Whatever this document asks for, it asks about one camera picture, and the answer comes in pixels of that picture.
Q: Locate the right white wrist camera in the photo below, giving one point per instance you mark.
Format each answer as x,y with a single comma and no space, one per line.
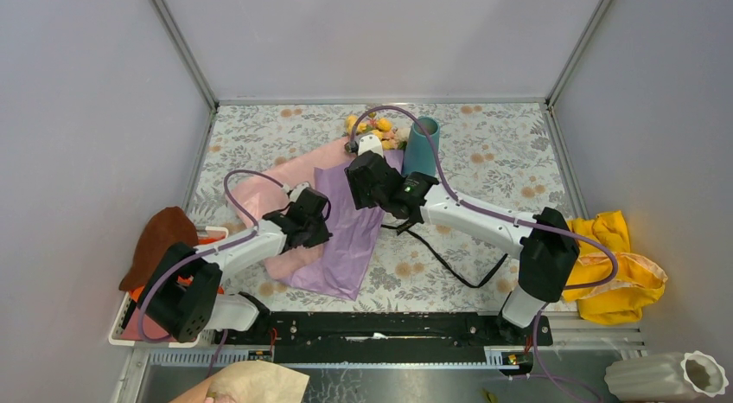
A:
364,143

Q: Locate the teal ceramic vase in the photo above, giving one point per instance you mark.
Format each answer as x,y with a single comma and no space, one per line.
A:
419,156

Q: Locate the floral patterned table mat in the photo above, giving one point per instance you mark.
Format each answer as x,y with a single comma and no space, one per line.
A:
499,153

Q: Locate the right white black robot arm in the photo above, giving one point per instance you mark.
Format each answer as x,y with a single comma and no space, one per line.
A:
540,242

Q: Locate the white ribbed vase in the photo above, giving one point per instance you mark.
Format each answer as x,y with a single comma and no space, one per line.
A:
667,377

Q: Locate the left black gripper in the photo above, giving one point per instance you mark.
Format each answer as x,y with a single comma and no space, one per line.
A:
322,237

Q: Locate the purple wrapping paper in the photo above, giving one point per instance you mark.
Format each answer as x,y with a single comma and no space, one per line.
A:
340,268

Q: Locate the white plastic basket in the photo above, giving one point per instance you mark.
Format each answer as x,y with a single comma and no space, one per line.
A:
127,309

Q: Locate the pink cloth in basket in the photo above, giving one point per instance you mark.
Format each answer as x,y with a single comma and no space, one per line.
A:
150,328

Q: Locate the yellow cloth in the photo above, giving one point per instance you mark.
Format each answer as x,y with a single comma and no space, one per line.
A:
639,281

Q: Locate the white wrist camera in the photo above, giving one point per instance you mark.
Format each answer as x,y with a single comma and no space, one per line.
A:
293,193
364,143

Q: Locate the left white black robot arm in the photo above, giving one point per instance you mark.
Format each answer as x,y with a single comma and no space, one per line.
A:
182,296

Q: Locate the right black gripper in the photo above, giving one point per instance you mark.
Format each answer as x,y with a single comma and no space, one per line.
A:
360,199

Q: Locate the brown cloth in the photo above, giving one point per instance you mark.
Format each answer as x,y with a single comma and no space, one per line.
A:
164,229

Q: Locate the yellow pink flower bunch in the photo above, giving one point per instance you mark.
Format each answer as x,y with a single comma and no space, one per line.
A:
390,136

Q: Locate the pink tissue paper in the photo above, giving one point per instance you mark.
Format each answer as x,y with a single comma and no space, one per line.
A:
260,196

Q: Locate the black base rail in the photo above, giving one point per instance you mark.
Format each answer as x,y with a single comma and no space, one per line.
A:
389,338

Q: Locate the brown paper bag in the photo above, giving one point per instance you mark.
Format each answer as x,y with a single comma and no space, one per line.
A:
249,382

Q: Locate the orange cloth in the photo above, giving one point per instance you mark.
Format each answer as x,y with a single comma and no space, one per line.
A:
206,235

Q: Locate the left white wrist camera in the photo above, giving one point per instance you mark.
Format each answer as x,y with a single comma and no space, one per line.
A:
293,193

